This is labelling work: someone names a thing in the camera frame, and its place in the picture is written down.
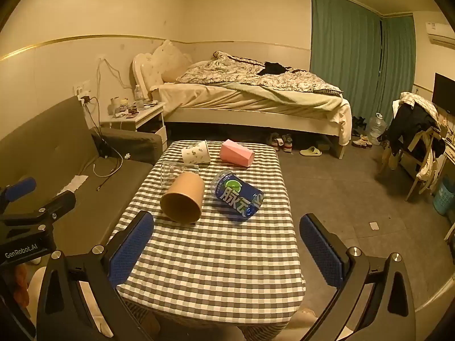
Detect white wall cable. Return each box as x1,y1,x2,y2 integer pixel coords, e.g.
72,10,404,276
98,56,135,89

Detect white bed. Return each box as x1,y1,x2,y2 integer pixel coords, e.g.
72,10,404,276
132,51,353,160

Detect grey white checkered tablecloth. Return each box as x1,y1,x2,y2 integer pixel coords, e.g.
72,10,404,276
108,140,307,341

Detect black television screen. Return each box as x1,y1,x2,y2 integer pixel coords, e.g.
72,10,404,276
432,73,455,114

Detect white charging cable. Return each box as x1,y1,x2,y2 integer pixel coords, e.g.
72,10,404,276
93,155,124,190

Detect large clear water jug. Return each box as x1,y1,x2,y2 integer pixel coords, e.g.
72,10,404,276
368,113,387,141

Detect plaid cloth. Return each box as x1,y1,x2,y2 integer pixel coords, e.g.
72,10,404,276
400,92,440,118

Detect cream pillow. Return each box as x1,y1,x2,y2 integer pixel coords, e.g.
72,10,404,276
151,40,193,82

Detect brown paper cup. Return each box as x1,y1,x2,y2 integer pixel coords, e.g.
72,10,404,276
160,171,205,225

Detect white patterned paper cup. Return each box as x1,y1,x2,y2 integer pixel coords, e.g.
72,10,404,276
181,141,211,165

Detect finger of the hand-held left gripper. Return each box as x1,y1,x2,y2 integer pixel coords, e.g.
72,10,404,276
0,191,77,227
0,178,37,217

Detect black power adapter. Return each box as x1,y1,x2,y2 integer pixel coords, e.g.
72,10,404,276
99,141,122,159

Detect blue label plastic bottle cup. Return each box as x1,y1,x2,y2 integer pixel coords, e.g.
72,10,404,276
211,170,265,223

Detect black jacket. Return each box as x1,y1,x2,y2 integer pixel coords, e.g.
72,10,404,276
386,104,441,148

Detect pair of sneakers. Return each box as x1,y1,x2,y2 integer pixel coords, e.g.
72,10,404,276
270,133,294,151

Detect grey sofa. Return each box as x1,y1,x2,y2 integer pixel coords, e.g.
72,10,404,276
0,95,164,267

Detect blue trash bin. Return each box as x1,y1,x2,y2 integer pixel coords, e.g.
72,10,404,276
433,176,455,215

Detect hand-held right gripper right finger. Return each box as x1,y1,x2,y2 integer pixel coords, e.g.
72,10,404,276
299,213,416,341

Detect white tissue sheet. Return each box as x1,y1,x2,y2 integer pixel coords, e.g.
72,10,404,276
59,175,89,195

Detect white air conditioner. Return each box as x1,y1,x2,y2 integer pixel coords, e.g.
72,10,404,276
425,21,455,48

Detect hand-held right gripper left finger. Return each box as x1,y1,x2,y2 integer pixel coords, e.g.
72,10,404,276
36,210,155,341

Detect wooden chair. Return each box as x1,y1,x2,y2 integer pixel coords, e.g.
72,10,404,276
377,92,446,201

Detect black garment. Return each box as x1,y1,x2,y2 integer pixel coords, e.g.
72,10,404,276
257,62,292,76

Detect floral quilt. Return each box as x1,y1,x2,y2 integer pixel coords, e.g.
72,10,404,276
176,51,344,95

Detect green curtain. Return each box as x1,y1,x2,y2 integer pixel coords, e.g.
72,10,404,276
310,0,384,91
377,14,416,109

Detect clear glass cup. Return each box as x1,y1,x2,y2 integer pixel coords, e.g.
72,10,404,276
161,161,200,190

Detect pink plastic cup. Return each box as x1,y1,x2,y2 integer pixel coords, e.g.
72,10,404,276
219,140,255,168

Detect black power cable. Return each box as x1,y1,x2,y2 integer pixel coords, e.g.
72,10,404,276
89,96,107,150

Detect white nightstand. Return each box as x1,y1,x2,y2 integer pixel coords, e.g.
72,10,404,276
100,101,167,151

